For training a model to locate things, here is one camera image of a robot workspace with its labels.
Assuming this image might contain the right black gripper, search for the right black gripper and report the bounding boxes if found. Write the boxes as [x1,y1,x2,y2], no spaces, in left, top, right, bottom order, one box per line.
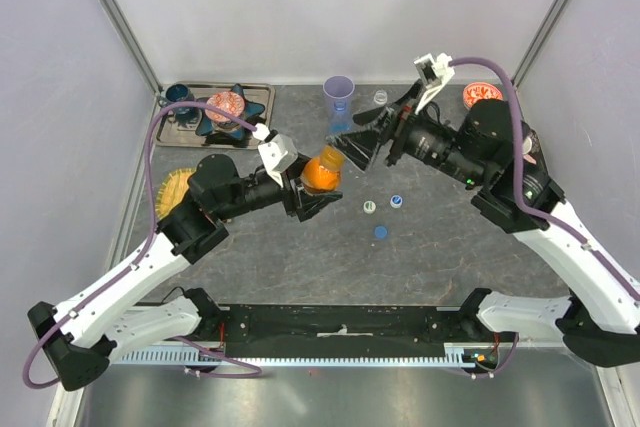
[326,79,486,187]

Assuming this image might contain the blue label water bottle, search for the blue label water bottle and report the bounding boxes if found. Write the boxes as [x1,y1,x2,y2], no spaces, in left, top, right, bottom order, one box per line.
[328,99,352,135]

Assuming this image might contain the orange juice bottle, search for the orange juice bottle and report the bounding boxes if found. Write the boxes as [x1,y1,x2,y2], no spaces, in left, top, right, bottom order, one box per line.
[301,154,343,192]

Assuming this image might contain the green label water bottle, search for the green label water bottle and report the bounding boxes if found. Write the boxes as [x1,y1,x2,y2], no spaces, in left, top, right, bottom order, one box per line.
[373,90,388,106]

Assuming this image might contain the white green bottle cap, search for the white green bottle cap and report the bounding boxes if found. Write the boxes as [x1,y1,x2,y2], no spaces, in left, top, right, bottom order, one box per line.
[363,200,376,214]

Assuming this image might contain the blue white bottle cap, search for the blue white bottle cap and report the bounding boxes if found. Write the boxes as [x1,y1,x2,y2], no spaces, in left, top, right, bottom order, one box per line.
[390,195,403,208]

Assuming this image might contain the orange bottle cap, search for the orange bottle cap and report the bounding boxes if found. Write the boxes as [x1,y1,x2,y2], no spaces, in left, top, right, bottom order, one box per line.
[319,145,345,171]

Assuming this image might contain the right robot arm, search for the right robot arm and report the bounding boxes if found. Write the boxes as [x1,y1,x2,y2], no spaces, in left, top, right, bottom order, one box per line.
[328,94,639,368]

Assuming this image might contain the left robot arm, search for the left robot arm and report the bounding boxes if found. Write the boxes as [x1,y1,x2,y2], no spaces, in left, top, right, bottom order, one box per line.
[28,147,345,391]

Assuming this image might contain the purple plastic cup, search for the purple plastic cup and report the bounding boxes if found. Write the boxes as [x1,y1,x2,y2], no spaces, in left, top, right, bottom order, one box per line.
[323,75,355,120]

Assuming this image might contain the red patterned bowl right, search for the red patterned bowl right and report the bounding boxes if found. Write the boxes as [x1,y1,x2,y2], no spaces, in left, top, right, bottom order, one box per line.
[462,82,503,110]

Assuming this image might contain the red patterned bowl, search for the red patterned bowl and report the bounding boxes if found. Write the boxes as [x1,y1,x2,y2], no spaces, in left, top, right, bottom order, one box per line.
[462,82,503,110]
[205,91,246,124]

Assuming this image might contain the blue star-shaped dish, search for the blue star-shaped dish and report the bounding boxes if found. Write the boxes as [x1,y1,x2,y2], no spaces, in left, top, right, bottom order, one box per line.
[196,83,265,146]

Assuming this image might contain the metal tray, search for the metal tray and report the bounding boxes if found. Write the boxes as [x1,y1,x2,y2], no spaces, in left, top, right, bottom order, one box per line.
[155,81,276,150]

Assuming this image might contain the red patterned bowl left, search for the red patterned bowl left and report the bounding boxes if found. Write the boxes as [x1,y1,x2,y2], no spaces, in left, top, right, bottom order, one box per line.
[205,91,246,124]

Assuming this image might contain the yellow bamboo mat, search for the yellow bamboo mat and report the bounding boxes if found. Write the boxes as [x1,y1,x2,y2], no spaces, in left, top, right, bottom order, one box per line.
[154,168,196,221]

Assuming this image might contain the pink white mug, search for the pink white mug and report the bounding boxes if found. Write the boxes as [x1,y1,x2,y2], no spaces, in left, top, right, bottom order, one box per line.
[522,131,537,165]

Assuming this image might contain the dark blue mug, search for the dark blue mug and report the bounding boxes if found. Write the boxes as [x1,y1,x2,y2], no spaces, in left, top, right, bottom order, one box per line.
[159,83,194,116]

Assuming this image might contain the dark floral square plate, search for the dark floral square plate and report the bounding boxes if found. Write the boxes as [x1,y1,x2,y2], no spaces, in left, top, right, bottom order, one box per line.
[520,123,550,187]

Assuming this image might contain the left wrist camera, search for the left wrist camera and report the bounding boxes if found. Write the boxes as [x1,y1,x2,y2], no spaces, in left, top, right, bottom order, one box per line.
[252,123,298,187]

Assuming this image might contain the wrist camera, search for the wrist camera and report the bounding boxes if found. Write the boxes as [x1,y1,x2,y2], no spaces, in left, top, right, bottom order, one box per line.
[252,123,298,187]
[414,53,455,114]

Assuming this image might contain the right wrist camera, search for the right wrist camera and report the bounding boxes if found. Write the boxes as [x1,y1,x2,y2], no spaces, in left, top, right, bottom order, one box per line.
[414,53,455,114]

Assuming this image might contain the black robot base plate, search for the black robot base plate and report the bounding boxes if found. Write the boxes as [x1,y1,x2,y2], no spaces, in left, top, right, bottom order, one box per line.
[164,288,519,361]

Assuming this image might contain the slotted cable duct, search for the slotted cable duct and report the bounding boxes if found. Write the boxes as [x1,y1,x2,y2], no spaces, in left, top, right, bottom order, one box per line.
[115,343,497,369]

